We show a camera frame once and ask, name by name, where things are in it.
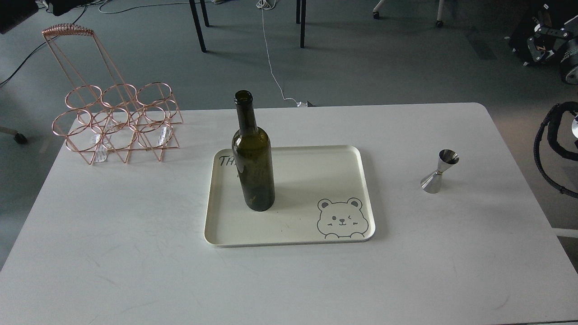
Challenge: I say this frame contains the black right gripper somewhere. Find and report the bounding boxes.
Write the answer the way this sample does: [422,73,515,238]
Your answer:
[527,18,578,84]

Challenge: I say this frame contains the silver steel jigger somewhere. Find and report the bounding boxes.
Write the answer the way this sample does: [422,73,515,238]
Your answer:
[420,149,460,194]

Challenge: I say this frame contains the dark green wine bottle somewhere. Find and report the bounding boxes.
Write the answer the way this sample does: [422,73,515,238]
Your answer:
[232,90,275,212]

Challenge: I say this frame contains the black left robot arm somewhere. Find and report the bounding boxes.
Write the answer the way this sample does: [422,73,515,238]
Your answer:
[0,0,91,34]

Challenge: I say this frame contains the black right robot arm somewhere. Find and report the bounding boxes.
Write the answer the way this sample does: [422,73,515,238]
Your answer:
[527,17,578,198]

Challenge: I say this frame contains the black box on floor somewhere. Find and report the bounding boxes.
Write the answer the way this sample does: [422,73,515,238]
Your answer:
[508,0,578,65]

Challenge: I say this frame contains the white chair base with castors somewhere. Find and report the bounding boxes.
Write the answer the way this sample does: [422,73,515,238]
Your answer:
[372,0,434,20]

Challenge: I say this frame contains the black table legs right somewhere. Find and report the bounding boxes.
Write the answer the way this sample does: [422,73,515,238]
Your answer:
[295,0,307,49]

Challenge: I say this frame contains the black table legs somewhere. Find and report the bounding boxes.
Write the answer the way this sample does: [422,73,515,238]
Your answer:
[295,0,307,49]
[188,0,210,53]

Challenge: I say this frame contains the cream tray with bear print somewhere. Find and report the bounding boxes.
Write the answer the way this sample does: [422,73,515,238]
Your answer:
[204,145,376,247]

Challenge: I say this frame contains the black table legs left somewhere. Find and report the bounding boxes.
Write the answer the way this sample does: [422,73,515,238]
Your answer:
[188,0,210,53]

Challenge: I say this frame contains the white cable on floor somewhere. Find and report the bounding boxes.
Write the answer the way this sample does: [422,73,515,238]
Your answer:
[256,0,308,108]

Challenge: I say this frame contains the rose gold wire bottle rack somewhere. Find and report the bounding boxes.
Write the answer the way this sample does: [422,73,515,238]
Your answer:
[42,24,184,165]

